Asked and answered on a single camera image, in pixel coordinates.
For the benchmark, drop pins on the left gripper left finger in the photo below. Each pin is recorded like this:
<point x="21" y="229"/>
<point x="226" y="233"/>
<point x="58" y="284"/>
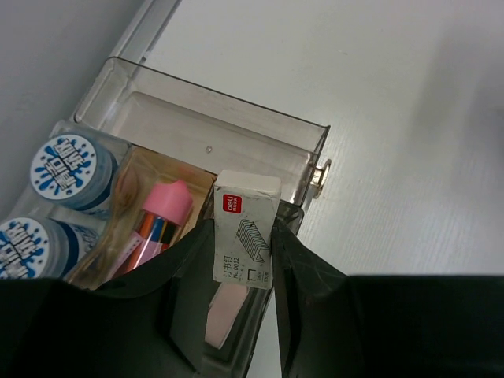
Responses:
<point x="150" y="322"/>

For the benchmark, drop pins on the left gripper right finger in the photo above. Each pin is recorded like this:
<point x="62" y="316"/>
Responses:
<point x="334" y="325"/>

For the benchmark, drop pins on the pink cap glue stick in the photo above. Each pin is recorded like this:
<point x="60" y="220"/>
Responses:
<point x="164" y="213"/>

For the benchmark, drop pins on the blue tape roll stack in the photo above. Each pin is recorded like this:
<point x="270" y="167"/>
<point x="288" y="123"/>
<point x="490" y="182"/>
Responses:
<point x="34" y="247"/>

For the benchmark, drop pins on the white eraser block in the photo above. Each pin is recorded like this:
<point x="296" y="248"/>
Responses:
<point x="245" y="206"/>

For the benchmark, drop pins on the transparent tiered desk organizer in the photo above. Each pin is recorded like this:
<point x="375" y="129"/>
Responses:
<point x="139" y="169"/>

